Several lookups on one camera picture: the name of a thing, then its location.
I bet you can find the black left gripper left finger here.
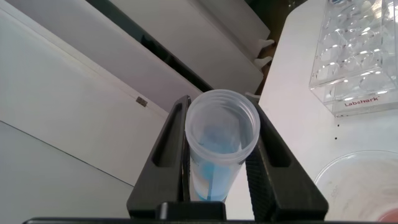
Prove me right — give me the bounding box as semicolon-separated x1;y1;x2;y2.
126;95;192;220

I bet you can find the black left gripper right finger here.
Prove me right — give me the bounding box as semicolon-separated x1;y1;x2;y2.
244;95;330;222

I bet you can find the test tube with blue pigment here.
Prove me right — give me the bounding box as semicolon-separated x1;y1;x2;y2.
185;89;261;202

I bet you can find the clear plastic beaker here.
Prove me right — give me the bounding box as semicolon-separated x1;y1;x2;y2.
313;150;398;222

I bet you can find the clear acrylic test tube rack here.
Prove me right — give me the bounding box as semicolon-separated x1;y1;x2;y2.
308;0;398;118

